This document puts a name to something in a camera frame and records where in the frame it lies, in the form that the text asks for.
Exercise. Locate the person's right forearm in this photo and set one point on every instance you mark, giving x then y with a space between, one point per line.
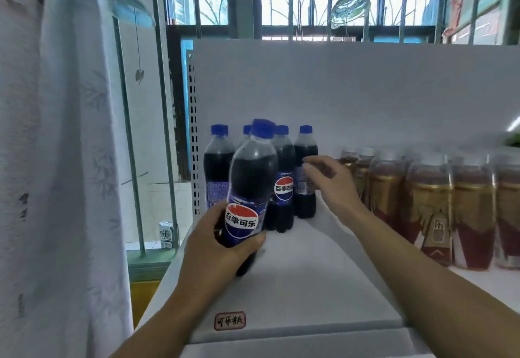
431 289

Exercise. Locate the small brass pendant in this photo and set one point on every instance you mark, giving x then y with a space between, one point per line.
139 75

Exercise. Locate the small white carton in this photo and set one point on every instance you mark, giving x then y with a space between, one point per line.
166 233

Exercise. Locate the round glass hanging disc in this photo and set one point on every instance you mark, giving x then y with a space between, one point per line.
349 8
132 10

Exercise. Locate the white panelled door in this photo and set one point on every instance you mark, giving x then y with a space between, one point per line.
122 126

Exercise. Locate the red-bordered shelf label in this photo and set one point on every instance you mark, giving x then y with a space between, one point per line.
229 320

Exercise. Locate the person's right hand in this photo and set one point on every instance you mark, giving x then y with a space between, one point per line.
337 184

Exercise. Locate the Pepsi cola bottle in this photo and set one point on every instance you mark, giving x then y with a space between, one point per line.
252 175

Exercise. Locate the group of blue-capped cola bottles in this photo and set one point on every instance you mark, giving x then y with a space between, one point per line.
284 167

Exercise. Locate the white bamboo print curtain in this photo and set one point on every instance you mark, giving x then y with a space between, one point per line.
57 167

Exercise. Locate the white metal shelf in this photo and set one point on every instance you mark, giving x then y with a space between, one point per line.
366 93

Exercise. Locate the person's left hand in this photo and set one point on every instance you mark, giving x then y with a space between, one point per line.
207 272

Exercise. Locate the row of amber drink bottles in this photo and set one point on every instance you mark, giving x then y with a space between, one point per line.
431 207

